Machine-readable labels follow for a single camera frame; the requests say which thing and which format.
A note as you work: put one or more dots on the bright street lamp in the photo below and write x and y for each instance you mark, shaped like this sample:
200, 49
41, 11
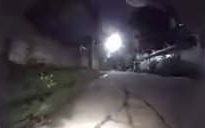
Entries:
113, 42

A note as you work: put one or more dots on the grey asphalt road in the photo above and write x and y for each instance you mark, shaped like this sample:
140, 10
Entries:
130, 100

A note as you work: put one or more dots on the grass verge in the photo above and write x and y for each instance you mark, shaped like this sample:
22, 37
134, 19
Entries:
40, 93

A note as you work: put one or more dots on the building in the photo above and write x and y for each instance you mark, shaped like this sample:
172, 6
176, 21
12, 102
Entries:
176, 50

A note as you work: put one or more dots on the grey wall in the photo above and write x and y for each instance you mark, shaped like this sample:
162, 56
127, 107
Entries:
46, 50

